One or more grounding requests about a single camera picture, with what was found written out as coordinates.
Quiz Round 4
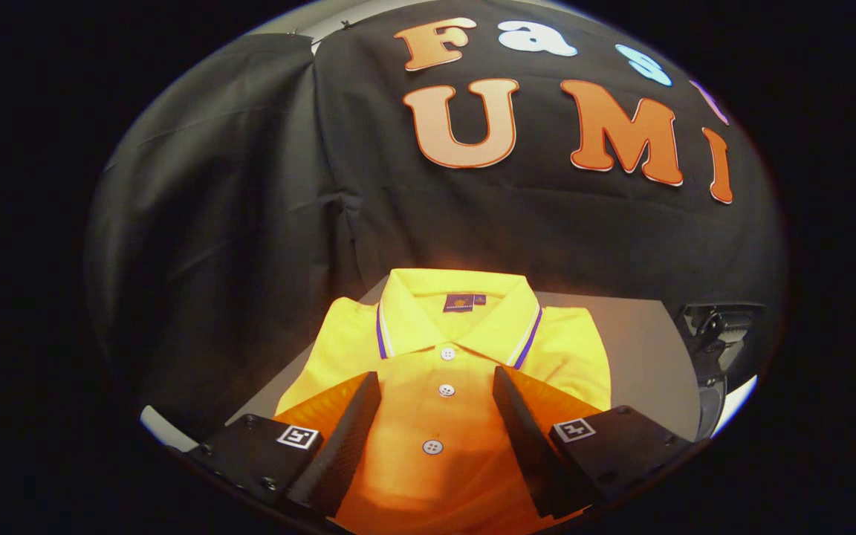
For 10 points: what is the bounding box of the orange polo shirt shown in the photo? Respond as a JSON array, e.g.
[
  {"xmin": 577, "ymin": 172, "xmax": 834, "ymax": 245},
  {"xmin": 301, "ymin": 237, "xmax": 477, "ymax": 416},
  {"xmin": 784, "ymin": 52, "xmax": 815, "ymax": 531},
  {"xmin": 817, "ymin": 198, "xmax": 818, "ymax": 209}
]
[{"xmin": 273, "ymin": 267, "xmax": 613, "ymax": 535}]

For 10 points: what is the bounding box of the grey side table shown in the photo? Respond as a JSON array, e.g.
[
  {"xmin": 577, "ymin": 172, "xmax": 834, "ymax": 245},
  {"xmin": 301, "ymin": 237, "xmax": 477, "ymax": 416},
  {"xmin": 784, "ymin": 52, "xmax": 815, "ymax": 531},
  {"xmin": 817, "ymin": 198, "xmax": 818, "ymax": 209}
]
[{"xmin": 142, "ymin": 279, "xmax": 702, "ymax": 448}]

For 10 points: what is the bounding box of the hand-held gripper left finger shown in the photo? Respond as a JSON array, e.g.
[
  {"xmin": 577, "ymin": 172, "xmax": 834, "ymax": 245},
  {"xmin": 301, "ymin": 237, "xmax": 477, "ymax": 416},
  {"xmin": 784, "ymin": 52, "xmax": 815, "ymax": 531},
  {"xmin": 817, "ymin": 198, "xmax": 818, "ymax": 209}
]
[{"xmin": 189, "ymin": 371, "xmax": 383, "ymax": 521}]

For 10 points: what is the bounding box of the dark grey washing machine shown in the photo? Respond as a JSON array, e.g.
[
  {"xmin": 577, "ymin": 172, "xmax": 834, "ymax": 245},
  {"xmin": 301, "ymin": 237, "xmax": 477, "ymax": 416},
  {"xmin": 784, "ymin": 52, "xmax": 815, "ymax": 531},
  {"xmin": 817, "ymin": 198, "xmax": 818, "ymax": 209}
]
[{"xmin": 675, "ymin": 300, "xmax": 768, "ymax": 443}]

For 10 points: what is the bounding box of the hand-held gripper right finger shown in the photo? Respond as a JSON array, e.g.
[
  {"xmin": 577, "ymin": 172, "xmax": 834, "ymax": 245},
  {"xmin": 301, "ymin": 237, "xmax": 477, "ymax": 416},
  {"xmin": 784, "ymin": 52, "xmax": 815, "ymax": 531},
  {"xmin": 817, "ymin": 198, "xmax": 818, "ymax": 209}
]
[{"xmin": 492, "ymin": 365, "xmax": 698, "ymax": 520}]

